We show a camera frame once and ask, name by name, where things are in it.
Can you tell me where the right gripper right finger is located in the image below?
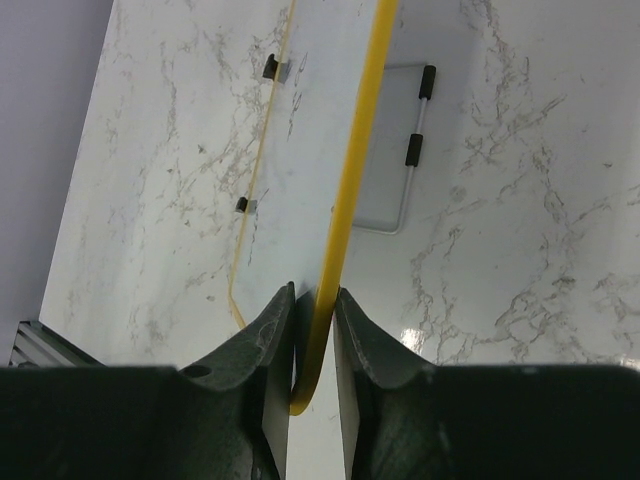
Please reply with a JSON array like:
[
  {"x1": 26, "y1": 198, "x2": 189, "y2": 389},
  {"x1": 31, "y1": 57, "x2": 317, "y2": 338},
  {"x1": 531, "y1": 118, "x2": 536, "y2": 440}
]
[{"x1": 334, "y1": 289, "x2": 639, "y2": 479}]

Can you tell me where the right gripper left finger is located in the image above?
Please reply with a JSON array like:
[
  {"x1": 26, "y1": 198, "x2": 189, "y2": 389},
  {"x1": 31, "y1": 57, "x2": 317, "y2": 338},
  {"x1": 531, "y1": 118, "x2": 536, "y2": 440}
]
[{"x1": 1, "y1": 284, "x2": 296, "y2": 479}]

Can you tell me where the yellow framed whiteboard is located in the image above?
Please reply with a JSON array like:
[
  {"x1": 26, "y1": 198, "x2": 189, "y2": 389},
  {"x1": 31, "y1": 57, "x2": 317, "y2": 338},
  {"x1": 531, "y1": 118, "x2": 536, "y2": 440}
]
[{"x1": 228, "y1": 1, "x2": 398, "y2": 416}]

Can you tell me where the aluminium front extrusion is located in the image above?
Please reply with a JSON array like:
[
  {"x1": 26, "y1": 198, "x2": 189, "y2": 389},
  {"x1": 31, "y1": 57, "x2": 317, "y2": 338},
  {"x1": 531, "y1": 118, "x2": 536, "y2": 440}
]
[{"x1": 9, "y1": 321, "x2": 101, "y2": 368}]

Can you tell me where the metal wire whiteboard stand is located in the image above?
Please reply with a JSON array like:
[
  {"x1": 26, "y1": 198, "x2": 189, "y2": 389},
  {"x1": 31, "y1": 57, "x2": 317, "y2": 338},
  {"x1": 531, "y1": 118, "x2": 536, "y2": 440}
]
[{"x1": 234, "y1": 52, "x2": 437, "y2": 235}]

